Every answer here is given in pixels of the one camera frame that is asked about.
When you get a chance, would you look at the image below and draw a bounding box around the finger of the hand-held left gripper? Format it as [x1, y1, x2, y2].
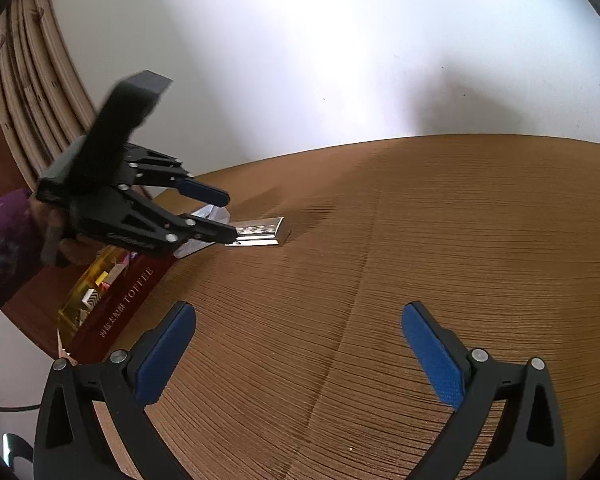
[72, 185, 238, 257]
[124, 144, 230, 207]

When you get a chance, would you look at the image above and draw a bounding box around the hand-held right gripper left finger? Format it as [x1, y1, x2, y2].
[32, 301, 197, 480]

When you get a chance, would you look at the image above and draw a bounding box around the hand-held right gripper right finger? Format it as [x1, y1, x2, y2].
[401, 301, 567, 480]

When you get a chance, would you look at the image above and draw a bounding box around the red box with gold interior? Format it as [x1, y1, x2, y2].
[55, 247, 178, 363]

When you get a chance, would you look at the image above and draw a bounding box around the person's left forearm purple sleeve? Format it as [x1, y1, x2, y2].
[0, 189, 46, 331]

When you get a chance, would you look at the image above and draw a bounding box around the person's left hand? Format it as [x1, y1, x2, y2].
[27, 192, 107, 267]

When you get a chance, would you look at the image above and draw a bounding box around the clear plastic packet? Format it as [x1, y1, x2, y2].
[172, 204, 231, 260]

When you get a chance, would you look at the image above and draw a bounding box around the shiny metal object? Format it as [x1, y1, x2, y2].
[2, 432, 34, 467]

